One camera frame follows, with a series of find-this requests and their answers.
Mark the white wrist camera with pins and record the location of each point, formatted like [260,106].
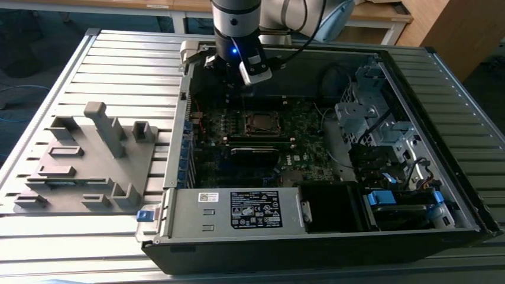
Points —
[256,77]

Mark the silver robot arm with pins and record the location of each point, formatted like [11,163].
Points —
[236,17]

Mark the black graphics card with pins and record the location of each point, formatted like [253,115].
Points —
[254,159]

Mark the wooden desk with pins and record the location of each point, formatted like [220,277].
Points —
[118,3]

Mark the grey power supply unit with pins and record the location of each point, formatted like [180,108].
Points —
[189,219]

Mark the green RAM stick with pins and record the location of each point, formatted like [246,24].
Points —
[62,184]

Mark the grey parts rack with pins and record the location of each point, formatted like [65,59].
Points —
[98,165]

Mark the CPU socket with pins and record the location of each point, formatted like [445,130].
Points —
[246,134]

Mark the green motherboard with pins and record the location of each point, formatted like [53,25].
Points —
[312,154]

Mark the blue case latch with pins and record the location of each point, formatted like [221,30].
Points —
[144,216]

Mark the black PC case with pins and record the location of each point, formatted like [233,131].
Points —
[276,257]

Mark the wooden cabinet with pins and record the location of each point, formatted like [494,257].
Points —
[453,29]

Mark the silver metal drive cage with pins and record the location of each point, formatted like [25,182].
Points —
[350,112]

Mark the grey slanted plate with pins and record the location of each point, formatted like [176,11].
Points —
[338,148]

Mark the small chipset heatsink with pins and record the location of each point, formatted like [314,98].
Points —
[292,176]

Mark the hard disk in blue carrier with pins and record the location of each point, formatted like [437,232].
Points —
[380,197]

